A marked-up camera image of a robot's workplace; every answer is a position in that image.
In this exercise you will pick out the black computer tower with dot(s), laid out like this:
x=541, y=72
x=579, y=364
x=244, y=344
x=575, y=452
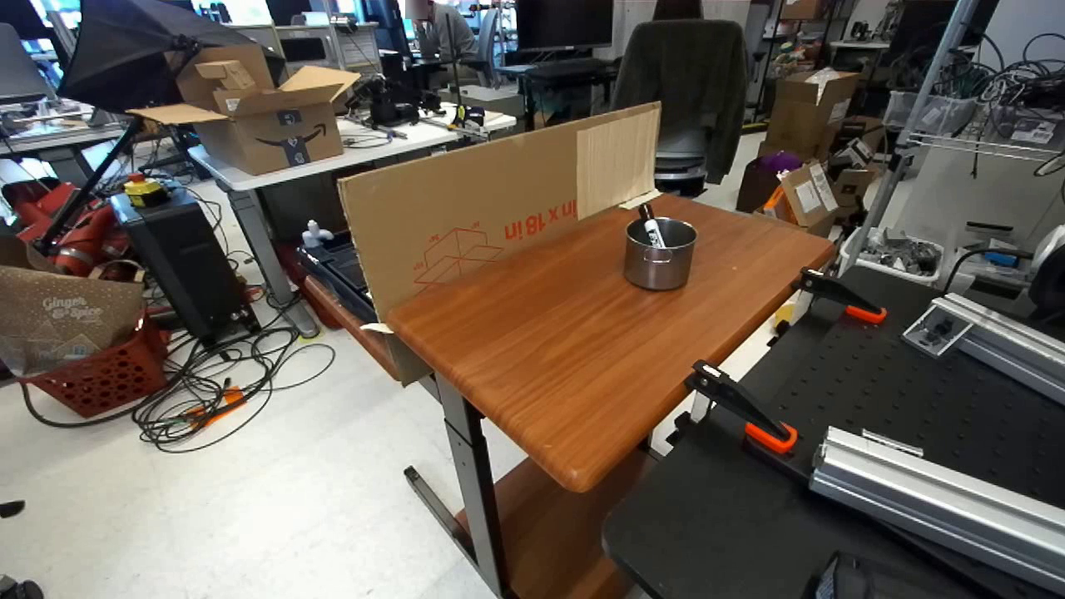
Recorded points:
x=186, y=262

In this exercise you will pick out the black and white marker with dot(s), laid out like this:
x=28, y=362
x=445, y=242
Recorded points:
x=653, y=232

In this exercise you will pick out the small white label plate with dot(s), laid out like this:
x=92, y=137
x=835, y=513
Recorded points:
x=935, y=332

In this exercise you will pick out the black computer monitor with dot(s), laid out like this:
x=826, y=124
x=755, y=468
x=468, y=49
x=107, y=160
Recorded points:
x=565, y=22

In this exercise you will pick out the black softbox light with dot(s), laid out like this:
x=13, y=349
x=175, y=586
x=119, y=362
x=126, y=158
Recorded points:
x=133, y=50

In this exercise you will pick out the black perforated board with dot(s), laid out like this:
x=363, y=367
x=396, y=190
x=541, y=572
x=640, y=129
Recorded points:
x=887, y=402

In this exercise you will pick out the small cardboard box white label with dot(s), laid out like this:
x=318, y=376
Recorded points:
x=805, y=196

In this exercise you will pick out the purple bag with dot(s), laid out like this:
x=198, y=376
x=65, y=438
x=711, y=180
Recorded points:
x=779, y=164

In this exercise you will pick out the silver metal cup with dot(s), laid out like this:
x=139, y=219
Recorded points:
x=660, y=269

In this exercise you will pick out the grey metal desk leg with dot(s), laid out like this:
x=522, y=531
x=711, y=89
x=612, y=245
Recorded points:
x=479, y=488

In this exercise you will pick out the red plastic basket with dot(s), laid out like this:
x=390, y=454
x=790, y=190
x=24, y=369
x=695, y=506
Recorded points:
x=103, y=376

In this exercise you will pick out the open cardboard box smile logo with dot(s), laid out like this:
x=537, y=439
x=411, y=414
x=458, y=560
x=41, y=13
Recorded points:
x=271, y=121

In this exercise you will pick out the white grey-legged table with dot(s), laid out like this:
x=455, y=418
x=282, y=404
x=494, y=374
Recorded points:
x=368, y=143

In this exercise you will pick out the silver aluminium extrusion rail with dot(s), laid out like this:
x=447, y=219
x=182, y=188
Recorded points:
x=944, y=499
x=1015, y=344

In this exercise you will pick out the brown paper bag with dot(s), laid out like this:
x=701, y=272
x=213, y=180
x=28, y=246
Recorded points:
x=60, y=316

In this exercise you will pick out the tall closed cardboard box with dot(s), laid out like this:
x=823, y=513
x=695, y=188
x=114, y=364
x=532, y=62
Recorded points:
x=810, y=111

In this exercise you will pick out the yellow red emergency stop button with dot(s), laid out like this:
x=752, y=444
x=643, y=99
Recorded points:
x=144, y=190

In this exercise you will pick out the black office chair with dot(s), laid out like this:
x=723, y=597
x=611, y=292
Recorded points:
x=684, y=85

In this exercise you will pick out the brown cardboard sheet red print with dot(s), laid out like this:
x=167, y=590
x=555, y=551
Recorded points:
x=477, y=212

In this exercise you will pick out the small white bottle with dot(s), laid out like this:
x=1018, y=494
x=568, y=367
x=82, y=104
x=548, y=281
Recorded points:
x=318, y=233

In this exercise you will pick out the red equipment on floor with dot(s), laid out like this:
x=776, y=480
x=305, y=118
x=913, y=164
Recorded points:
x=69, y=227

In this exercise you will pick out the wooden lower desk shelf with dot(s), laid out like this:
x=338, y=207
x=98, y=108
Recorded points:
x=555, y=533

